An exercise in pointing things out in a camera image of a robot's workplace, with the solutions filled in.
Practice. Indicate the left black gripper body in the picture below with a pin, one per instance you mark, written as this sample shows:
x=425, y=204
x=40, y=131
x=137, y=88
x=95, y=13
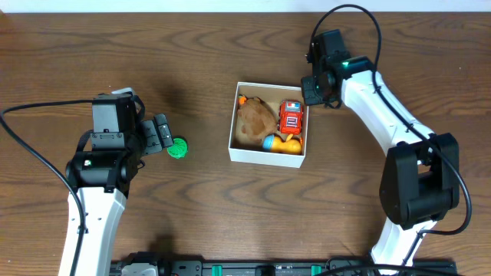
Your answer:
x=156, y=134

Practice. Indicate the brown plush toy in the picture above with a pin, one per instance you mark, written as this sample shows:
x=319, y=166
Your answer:
x=257, y=120

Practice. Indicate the white cardboard box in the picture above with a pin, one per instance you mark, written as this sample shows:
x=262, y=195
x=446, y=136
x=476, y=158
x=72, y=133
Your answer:
x=242, y=150

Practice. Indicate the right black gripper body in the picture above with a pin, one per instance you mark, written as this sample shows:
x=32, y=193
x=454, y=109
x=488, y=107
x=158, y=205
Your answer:
x=314, y=91

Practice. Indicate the red toy fire truck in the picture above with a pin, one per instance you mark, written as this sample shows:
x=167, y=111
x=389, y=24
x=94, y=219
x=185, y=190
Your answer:
x=290, y=117

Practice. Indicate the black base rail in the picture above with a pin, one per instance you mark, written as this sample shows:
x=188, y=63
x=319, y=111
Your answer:
x=149, y=263

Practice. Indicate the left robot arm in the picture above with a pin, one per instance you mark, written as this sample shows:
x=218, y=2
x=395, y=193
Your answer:
x=107, y=158

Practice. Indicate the green knitted ball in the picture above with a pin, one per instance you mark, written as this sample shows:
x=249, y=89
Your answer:
x=179, y=148

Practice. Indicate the yellow rubber duck toy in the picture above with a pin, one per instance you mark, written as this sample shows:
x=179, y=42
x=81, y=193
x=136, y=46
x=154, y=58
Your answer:
x=276, y=144

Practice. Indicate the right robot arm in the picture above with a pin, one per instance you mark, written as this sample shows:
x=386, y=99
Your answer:
x=418, y=184

